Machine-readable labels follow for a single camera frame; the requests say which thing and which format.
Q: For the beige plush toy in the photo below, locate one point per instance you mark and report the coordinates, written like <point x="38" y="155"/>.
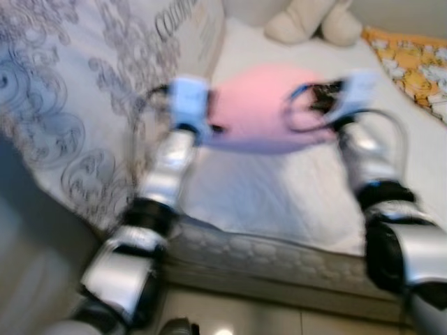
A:
<point x="300" y="24"/>

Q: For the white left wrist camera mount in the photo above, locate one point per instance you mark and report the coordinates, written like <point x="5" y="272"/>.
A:
<point x="188" y="105"/>

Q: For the white quilted bed cover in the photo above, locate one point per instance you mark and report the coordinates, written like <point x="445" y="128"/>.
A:
<point x="279" y="188"/>

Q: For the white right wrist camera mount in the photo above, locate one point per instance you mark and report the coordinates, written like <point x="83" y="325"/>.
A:
<point x="360" y="91"/>

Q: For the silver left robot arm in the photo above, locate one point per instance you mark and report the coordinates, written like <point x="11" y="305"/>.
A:
<point x="126" y="272"/>

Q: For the yellow cartoon print blanket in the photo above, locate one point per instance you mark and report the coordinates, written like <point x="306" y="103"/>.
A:
<point x="415" y="70"/>

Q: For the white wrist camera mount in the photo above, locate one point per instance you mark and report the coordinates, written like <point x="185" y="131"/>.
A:
<point x="360" y="91"/>
<point x="188" y="105"/>

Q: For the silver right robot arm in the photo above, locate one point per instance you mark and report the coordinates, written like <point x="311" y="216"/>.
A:
<point x="405" y="251"/>

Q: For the grey robot left leg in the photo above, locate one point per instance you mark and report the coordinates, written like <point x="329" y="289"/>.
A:
<point x="179" y="328"/>

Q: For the pink pillow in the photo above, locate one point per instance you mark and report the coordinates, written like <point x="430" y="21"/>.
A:
<point x="262" y="108"/>

